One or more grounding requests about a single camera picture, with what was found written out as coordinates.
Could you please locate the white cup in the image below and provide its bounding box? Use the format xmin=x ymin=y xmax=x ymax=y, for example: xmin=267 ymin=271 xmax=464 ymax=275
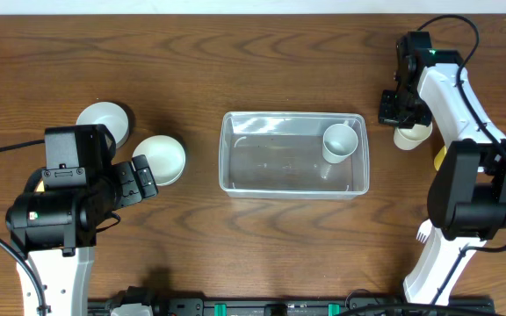
xmin=394 ymin=124 xmax=433 ymax=151

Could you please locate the white bowl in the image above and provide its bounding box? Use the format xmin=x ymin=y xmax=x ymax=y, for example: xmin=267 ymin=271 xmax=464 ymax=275
xmin=133 ymin=135 xmax=186 ymax=186

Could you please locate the yellow cup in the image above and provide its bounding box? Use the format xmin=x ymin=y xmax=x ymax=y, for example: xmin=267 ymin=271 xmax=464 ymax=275
xmin=433 ymin=147 xmax=447 ymax=171

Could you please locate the grey bowl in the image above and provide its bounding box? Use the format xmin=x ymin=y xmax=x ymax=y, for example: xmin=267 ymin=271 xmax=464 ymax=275
xmin=76 ymin=102 xmax=129 ymax=148

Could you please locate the grey cup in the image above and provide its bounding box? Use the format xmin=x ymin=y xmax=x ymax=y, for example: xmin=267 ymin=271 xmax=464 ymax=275
xmin=322 ymin=124 xmax=358 ymax=164

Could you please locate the yellow bowl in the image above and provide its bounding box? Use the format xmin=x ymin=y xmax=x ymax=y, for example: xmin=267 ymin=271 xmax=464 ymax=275
xmin=34 ymin=181 xmax=45 ymax=192

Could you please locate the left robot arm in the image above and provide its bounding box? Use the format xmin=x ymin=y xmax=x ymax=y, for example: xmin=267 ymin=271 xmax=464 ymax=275
xmin=5 ymin=125 xmax=158 ymax=315

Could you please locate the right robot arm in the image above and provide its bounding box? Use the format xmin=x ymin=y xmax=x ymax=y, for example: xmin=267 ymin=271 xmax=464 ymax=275
xmin=378 ymin=31 xmax=506 ymax=305

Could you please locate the clear plastic container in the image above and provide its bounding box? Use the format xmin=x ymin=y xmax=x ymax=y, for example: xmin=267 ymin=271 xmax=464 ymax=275
xmin=219 ymin=111 xmax=370 ymax=200

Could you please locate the pale pink plastic fork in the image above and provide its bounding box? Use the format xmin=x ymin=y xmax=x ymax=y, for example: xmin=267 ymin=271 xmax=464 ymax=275
xmin=416 ymin=219 xmax=432 ymax=243

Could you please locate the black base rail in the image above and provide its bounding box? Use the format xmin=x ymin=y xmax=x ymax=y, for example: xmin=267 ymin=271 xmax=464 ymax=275
xmin=87 ymin=287 xmax=495 ymax=316

